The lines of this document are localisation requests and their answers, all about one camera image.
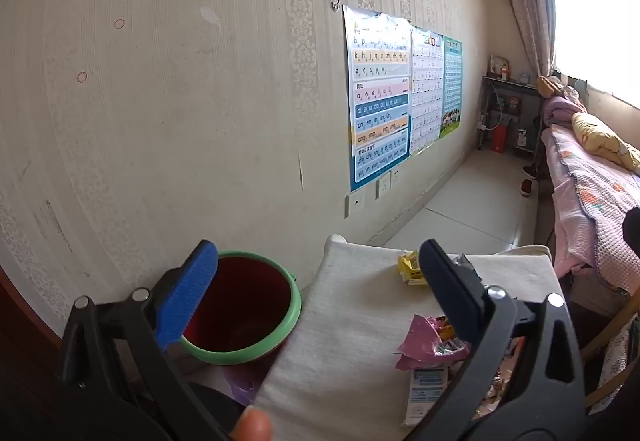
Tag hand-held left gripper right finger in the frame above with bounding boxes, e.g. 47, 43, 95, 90
405, 238, 588, 441

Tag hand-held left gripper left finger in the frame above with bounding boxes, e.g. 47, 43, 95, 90
57, 240, 236, 441

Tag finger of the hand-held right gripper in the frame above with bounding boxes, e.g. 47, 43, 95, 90
623, 208, 640, 267

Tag red bucket with green rim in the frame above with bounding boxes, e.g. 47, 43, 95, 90
177, 250, 303, 367

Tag person's left hand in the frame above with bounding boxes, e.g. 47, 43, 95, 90
231, 408, 273, 441

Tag yellow crumpled carton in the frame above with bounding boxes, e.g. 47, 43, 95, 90
397, 250, 430, 287

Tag bed with pink bedspread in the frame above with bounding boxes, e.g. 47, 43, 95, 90
540, 96, 640, 317

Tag pink snack wrapper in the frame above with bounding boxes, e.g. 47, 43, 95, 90
395, 313, 473, 372

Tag white and blue packet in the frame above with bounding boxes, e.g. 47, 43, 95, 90
400, 366, 451, 427

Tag white table cloth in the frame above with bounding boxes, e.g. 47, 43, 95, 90
247, 233, 563, 441

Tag wooden chair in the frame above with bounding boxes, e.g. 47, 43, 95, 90
580, 293, 640, 409

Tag yellow quilt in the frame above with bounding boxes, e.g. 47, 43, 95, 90
571, 112, 640, 172

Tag purple plastic bag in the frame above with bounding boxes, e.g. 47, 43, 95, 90
225, 366, 266, 407

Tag folded pink blanket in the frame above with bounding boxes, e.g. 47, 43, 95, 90
542, 96, 588, 132

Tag tan pillow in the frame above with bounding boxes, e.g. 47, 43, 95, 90
536, 75, 563, 98

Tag dark metal shelf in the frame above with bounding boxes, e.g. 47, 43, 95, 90
477, 75, 546, 157

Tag items on shelf top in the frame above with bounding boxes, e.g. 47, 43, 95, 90
487, 54, 513, 82

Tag window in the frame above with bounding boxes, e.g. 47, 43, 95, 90
547, 0, 640, 107

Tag white wall plate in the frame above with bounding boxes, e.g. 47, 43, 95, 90
345, 191, 365, 220

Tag letter chart wall poster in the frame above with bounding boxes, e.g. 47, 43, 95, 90
342, 5, 413, 193

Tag white chart wall poster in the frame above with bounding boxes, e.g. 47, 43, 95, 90
410, 25, 446, 158

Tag green chart wall poster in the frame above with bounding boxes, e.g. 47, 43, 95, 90
440, 35, 464, 140

